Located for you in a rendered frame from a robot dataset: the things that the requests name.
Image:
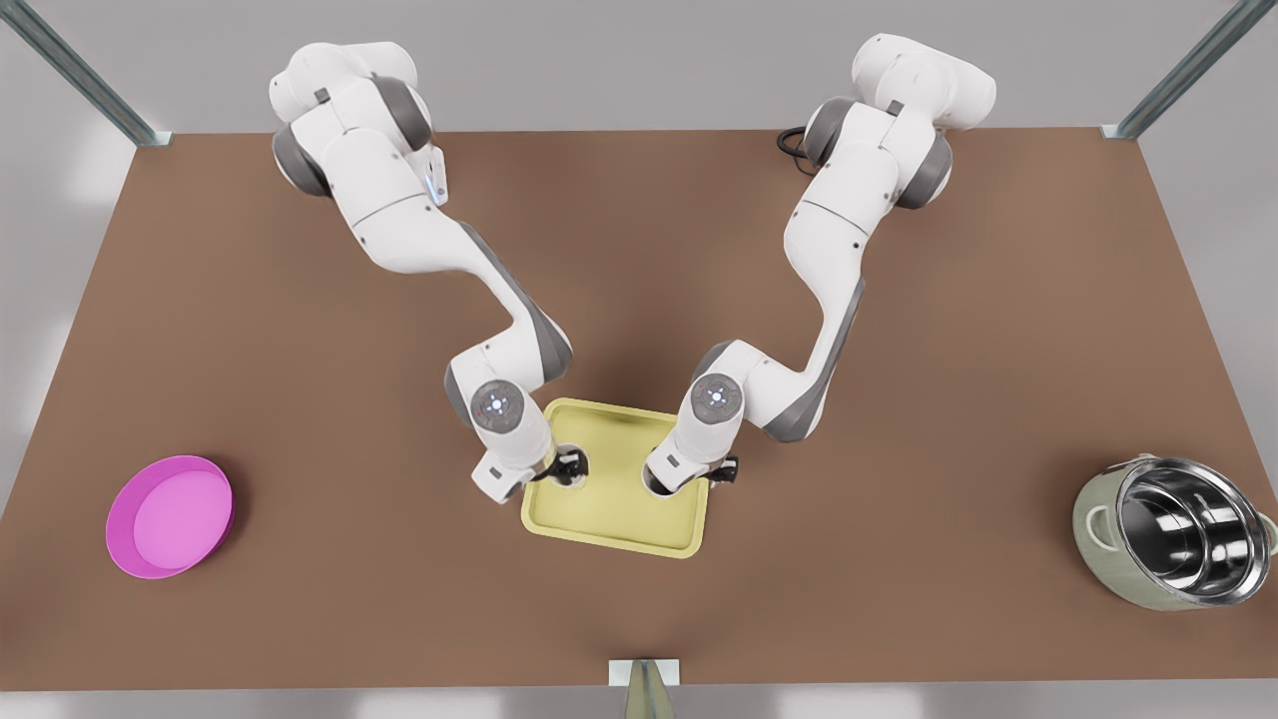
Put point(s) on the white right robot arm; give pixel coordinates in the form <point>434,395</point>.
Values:
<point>419,220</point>

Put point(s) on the pale green steel pot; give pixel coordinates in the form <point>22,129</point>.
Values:
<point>1178,532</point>

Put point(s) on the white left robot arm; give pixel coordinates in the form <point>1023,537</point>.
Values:
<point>839,230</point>

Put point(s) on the yellow-green rectangular tray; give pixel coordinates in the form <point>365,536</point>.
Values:
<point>619,499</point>

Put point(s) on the white IKEA cup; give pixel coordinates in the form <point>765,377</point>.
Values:
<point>573,480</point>
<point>653,485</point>

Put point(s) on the silver frame post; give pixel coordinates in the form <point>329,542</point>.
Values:
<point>1188,70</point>
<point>646,689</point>
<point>85,75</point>

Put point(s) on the pink round bowl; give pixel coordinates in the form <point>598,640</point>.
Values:
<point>170,516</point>

